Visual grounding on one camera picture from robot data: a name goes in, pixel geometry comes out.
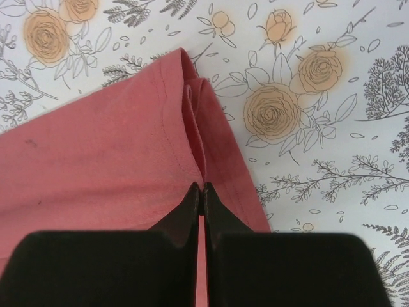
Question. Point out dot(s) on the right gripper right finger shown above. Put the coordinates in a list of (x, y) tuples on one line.
[(248, 268)]

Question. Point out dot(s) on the floral patterned table mat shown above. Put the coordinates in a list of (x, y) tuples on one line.
[(315, 93)]

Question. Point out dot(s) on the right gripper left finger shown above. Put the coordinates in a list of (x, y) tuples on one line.
[(155, 267)]

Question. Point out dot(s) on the salmon pink polo shirt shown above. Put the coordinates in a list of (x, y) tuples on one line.
[(123, 158)]

